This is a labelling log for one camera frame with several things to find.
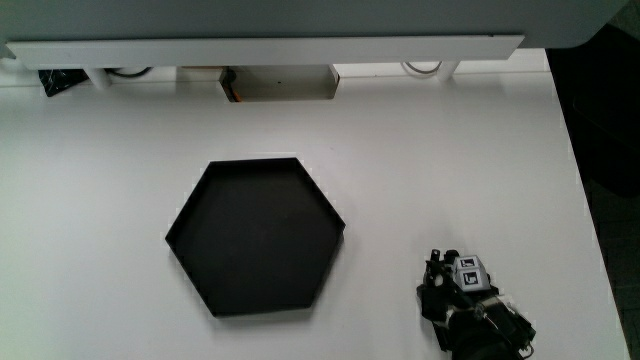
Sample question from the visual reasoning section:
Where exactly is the person's right hand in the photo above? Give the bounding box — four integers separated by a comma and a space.
416, 248, 538, 359

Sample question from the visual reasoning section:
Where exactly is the white desk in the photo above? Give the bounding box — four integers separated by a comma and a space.
0, 47, 632, 360

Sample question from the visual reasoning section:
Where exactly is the black hexagonal tray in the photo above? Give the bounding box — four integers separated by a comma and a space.
164, 157, 347, 318

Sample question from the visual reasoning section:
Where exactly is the white cylindrical shelf leg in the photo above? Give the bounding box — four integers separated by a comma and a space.
436, 60, 461, 84
83, 67, 113, 91

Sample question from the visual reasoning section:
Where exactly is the white raised shelf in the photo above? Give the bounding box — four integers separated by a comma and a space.
0, 0, 632, 71

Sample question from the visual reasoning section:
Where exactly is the black crumpled bag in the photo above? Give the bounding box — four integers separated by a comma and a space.
37, 68, 91, 98

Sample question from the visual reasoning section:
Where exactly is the grey cable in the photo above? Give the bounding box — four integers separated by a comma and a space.
401, 60, 444, 77

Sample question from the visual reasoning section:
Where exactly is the white cable grommet box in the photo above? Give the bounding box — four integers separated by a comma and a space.
216, 64, 342, 104

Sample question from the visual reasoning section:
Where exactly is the orange cable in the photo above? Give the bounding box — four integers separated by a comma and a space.
222, 67, 244, 104

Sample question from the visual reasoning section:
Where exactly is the black cable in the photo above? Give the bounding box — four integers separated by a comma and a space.
103, 66, 154, 79

